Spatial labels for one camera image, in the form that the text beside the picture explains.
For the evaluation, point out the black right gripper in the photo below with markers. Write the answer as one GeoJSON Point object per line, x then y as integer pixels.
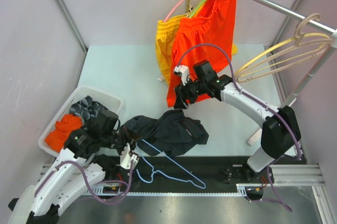
{"type": "Point", "coordinates": [182, 94]}

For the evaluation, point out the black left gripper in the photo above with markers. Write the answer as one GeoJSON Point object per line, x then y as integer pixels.
{"type": "Point", "coordinates": [129, 137]}

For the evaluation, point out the dark navy shorts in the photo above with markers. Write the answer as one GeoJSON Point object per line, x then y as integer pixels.
{"type": "Point", "coordinates": [173, 133]}

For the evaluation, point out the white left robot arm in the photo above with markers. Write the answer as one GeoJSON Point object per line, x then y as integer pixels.
{"type": "Point", "coordinates": [76, 170]}

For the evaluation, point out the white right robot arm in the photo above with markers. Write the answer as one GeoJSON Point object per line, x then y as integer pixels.
{"type": "Point", "coordinates": [280, 129]}

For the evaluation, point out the yellow shorts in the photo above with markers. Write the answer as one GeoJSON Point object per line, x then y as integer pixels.
{"type": "Point", "coordinates": [180, 33]}

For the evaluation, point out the beige wooden hanger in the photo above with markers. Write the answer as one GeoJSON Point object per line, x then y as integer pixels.
{"type": "Point", "coordinates": [302, 47]}

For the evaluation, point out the yellow hanger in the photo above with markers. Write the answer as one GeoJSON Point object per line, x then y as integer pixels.
{"type": "Point", "coordinates": [268, 52]}

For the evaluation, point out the white plastic basket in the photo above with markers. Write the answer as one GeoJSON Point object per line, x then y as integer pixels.
{"type": "Point", "coordinates": [110, 101]}

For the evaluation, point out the patterned dark clothes in basket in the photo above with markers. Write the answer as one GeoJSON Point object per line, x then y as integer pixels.
{"type": "Point", "coordinates": [87, 109]}

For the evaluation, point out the orange cloth in basket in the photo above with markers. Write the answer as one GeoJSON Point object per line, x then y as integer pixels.
{"type": "Point", "coordinates": [56, 139]}

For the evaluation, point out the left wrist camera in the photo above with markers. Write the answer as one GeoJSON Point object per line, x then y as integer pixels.
{"type": "Point", "coordinates": [128, 158]}

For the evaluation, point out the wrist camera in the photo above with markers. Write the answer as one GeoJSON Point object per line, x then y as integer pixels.
{"type": "Point", "coordinates": [183, 72]}
{"type": "Point", "coordinates": [128, 158]}

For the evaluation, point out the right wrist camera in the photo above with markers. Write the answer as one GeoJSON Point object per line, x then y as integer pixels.
{"type": "Point", "coordinates": [183, 72]}

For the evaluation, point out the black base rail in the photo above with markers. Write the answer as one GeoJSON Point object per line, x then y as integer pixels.
{"type": "Point", "coordinates": [195, 176]}

